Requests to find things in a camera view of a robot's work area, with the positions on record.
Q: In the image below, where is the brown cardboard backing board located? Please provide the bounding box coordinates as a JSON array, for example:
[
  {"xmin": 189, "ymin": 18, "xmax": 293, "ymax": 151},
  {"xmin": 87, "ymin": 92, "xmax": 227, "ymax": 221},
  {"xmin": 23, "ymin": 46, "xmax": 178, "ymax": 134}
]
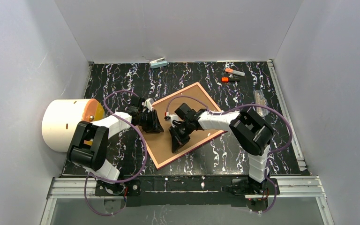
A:
[{"xmin": 139, "ymin": 84, "xmax": 224, "ymax": 166}]

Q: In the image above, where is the pink picture frame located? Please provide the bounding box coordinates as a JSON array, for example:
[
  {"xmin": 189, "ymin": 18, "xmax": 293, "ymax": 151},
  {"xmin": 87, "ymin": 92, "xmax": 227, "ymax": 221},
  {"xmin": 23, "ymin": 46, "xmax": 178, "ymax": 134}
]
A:
[{"xmin": 135, "ymin": 82, "xmax": 227, "ymax": 171}]

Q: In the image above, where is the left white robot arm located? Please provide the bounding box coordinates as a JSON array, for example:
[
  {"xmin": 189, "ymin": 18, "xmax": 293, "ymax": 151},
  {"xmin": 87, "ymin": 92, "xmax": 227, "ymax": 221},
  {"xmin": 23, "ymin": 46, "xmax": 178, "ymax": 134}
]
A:
[{"xmin": 67, "ymin": 96, "xmax": 164, "ymax": 184}]

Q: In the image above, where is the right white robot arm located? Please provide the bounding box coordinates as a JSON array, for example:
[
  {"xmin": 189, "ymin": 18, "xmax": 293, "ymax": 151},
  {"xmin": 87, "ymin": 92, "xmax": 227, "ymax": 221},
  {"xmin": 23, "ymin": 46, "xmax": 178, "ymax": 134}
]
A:
[{"xmin": 165, "ymin": 103, "xmax": 273, "ymax": 194}]

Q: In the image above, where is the orange black marker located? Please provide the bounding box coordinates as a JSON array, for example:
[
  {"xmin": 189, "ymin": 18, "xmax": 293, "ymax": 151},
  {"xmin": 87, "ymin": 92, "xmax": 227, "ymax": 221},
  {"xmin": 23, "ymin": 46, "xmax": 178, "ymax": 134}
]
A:
[{"xmin": 221, "ymin": 77, "xmax": 240, "ymax": 83}]

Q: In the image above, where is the light blue stapler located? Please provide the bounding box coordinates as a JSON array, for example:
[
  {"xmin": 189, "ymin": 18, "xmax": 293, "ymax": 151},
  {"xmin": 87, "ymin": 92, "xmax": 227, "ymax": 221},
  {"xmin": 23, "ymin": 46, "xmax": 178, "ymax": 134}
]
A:
[{"xmin": 149, "ymin": 57, "xmax": 168, "ymax": 69}]

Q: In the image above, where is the orange grey marker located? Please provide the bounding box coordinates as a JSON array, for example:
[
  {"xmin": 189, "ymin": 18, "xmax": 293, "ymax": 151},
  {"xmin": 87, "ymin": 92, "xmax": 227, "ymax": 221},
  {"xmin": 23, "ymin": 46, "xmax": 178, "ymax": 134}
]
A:
[{"xmin": 225, "ymin": 68, "xmax": 245, "ymax": 76}]

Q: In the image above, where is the clear plastic packet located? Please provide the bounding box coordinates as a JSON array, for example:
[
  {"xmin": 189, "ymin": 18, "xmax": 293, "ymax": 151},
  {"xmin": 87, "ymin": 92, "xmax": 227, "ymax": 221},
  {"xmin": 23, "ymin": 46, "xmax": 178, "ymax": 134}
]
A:
[{"xmin": 253, "ymin": 90, "xmax": 269, "ymax": 118}]

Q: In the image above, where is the white cylinder container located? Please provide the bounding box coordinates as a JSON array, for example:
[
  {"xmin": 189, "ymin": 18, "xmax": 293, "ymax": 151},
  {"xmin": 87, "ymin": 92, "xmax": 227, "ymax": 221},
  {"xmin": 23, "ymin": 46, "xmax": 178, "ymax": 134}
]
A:
[{"xmin": 41, "ymin": 98, "xmax": 105, "ymax": 152}]

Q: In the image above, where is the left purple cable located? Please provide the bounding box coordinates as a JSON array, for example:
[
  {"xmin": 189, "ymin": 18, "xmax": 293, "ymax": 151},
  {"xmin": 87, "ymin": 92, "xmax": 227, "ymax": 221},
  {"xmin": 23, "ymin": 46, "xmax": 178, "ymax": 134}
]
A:
[{"xmin": 83, "ymin": 90, "xmax": 148, "ymax": 217}]

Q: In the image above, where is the purple cable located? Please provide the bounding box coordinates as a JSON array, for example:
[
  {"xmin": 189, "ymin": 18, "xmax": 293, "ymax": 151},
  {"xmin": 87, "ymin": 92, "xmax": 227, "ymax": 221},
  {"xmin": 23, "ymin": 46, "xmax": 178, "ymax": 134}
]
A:
[
  {"xmin": 165, "ymin": 95, "xmax": 293, "ymax": 215},
  {"xmin": 83, "ymin": 90, "xmax": 148, "ymax": 217}
]

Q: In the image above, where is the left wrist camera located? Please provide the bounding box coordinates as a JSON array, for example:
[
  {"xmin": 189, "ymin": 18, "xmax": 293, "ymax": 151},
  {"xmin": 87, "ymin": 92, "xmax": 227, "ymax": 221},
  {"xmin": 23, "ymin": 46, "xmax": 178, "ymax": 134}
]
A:
[{"xmin": 145, "ymin": 98, "xmax": 154, "ymax": 112}]

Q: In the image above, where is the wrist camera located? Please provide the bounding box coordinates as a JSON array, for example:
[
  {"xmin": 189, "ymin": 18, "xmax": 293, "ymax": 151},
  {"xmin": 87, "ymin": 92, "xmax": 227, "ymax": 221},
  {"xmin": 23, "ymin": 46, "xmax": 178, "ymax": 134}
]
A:
[
  {"xmin": 164, "ymin": 112, "xmax": 182, "ymax": 127},
  {"xmin": 145, "ymin": 98, "xmax": 154, "ymax": 112}
]

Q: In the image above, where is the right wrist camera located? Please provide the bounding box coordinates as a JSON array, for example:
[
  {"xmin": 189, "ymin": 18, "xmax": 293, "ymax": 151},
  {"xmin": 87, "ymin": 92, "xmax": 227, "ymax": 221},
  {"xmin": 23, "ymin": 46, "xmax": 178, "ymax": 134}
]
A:
[{"xmin": 164, "ymin": 112, "xmax": 182, "ymax": 127}]

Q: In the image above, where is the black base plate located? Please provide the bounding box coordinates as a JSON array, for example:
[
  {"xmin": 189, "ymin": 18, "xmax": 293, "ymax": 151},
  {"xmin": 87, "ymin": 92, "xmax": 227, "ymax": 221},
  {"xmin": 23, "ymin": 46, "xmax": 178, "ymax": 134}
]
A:
[{"xmin": 95, "ymin": 175, "xmax": 280, "ymax": 210}]

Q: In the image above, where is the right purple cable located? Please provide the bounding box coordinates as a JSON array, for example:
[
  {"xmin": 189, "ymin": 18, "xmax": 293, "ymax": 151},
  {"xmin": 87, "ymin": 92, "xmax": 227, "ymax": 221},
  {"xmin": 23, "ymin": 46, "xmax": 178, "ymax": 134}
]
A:
[{"xmin": 165, "ymin": 95, "xmax": 293, "ymax": 215}]

